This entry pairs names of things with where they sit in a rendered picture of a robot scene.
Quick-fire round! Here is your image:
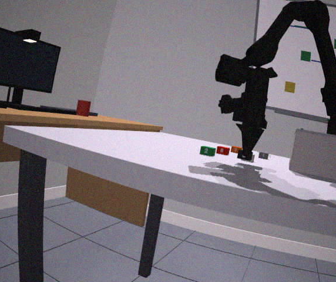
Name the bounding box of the orange block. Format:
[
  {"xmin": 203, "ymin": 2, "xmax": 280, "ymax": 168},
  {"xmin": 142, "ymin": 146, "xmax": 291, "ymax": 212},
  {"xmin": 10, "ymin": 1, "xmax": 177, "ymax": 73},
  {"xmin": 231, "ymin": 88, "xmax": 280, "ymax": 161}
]
[{"xmin": 231, "ymin": 146, "xmax": 242, "ymax": 153}]

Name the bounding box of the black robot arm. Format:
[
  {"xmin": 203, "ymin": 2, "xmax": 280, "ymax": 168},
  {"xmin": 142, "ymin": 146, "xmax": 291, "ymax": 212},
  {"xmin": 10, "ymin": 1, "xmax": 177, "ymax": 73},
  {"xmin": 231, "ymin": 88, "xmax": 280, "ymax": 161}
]
[{"xmin": 215, "ymin": 0, "xmax": 336, "ymax": 135}]

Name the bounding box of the green block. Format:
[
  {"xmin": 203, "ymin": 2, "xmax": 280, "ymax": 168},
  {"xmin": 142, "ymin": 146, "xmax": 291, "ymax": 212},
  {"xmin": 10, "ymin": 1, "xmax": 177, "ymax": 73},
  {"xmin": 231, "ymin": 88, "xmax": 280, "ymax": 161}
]
[{"xmin": 200, "ymin": 146, "xmax": 216, "ymax": 156}]

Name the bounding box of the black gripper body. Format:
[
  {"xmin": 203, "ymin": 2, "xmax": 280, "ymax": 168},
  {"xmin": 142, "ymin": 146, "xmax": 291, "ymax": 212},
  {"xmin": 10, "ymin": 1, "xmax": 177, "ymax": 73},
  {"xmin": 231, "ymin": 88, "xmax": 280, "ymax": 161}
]
[{"xmin": 232, "ymin": 89, "xmax": 268, "ymax": 129}]

